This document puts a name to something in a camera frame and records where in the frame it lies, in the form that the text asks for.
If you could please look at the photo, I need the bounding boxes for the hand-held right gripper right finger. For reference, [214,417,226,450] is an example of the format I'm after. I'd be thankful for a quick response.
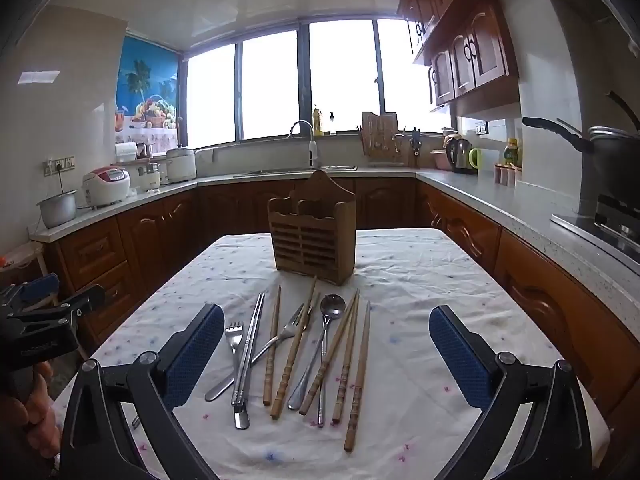
[428,305,593,480]

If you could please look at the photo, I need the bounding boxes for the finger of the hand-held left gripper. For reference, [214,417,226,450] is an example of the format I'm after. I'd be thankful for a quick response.
[0,272,61,312]
[50,285,107,322]

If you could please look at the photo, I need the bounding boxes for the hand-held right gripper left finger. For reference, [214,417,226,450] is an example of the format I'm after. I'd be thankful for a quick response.
[60,302,226,480]

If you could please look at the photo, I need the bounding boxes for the wooden utensil holder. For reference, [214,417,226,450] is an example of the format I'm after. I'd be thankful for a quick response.
[266,170,357,287]

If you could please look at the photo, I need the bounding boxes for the person's left hand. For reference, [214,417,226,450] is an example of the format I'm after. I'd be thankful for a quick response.
[0,360,63,466]

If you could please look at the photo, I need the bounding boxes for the white stool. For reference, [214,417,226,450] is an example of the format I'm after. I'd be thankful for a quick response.
[0,241,56,311]

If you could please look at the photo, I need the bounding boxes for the metal chopstick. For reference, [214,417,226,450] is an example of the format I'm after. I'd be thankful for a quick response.
[236,292,266,408]
[231,292,262,407]

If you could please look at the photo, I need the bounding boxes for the white dotted tablecloth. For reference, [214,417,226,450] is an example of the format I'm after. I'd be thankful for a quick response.
[52,228,611,480]

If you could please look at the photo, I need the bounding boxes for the metal cooker pot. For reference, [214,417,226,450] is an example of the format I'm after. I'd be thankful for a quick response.
[37,190,78,230]

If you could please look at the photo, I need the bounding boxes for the stainless steel fork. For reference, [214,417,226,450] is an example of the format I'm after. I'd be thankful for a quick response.
[205,302,307,403]
[225,322,251,431]

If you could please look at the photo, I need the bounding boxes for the white and red rice cooker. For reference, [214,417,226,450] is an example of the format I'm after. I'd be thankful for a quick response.
[82,165,132,210]

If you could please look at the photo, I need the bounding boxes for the stainless steel spoon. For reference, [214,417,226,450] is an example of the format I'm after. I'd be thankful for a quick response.
[287,294,347,411]
[316,325,333,428]

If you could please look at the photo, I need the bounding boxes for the small white appliance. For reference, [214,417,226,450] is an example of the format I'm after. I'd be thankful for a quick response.
[136,160,162,192]

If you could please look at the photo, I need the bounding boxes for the grey countertop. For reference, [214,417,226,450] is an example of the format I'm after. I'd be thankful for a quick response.
[30,165,640,311]

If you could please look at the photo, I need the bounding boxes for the white round rice cooker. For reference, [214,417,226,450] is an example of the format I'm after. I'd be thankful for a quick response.
[166,146,197,183]

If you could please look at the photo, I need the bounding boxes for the wooden base cabinets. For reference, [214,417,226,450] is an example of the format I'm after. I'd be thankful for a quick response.
[47,175,640,441]

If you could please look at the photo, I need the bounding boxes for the spice jar set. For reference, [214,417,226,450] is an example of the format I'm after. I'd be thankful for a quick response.
[494,162,522,187]

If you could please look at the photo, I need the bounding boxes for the gas stove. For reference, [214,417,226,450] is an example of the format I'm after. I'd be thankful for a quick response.
[551,192,640,266]

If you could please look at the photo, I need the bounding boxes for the steel sink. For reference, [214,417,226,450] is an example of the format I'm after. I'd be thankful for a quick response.
[232,164,360,177]

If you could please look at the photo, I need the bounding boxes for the steel electric kettle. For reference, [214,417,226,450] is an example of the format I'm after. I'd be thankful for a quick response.
[445,136,478,175]

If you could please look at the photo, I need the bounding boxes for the knife block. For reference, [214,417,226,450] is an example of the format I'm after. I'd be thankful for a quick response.
[407,127,423,168]

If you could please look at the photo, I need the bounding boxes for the chrome faucet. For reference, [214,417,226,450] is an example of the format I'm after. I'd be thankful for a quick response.
[289,120,321,170]

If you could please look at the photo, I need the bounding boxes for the tropical fruit poster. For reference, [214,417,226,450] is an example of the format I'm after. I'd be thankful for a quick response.
[116,35,180,156]

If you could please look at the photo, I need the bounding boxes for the black pan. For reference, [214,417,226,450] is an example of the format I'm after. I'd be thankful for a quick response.
[522,116,640,201]

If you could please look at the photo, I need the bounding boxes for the kitchen window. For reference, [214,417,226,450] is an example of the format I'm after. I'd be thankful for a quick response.
[180,17,453,148]

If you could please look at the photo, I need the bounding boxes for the wall outlet strip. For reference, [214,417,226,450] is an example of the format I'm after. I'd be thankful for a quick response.
[44,156,76,177]

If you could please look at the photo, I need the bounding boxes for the wire dish rack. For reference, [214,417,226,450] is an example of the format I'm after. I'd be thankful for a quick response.
[367,132,411,167]

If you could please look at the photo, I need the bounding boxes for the wooden wall cabinets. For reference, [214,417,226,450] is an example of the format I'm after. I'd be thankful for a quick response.
[397,0,521,116]

